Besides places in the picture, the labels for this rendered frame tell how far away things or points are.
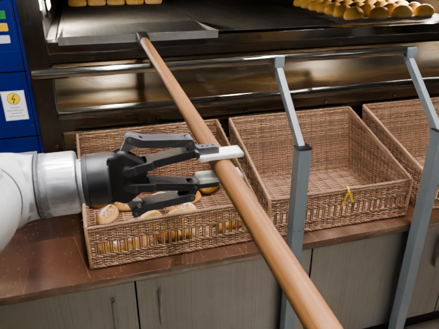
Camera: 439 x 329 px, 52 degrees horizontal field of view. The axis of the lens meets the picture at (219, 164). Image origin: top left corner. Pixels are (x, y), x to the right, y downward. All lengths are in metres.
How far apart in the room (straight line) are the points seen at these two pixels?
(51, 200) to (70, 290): 0.84
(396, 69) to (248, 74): 0.68
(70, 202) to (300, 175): 0.84
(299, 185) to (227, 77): 0.63
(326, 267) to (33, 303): 0.97
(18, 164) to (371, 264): 1.40
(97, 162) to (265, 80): 1.29
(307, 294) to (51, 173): 0.36
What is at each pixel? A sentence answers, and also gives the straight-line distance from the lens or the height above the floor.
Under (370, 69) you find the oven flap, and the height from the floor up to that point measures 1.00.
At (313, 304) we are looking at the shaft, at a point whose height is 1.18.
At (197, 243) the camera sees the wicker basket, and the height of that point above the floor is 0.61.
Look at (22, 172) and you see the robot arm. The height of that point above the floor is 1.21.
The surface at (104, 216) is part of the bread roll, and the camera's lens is 1.63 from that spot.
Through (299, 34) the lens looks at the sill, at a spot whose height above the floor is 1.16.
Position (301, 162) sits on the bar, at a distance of 1.33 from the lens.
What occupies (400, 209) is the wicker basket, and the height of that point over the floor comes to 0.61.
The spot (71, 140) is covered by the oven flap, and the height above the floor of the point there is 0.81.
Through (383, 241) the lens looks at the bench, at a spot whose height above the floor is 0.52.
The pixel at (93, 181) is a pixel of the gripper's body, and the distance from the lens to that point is 0.63.
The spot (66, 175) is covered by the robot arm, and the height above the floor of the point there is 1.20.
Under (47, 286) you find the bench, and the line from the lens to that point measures 1.46.
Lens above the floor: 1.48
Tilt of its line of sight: 26 degrees down
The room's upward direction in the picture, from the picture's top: straight up
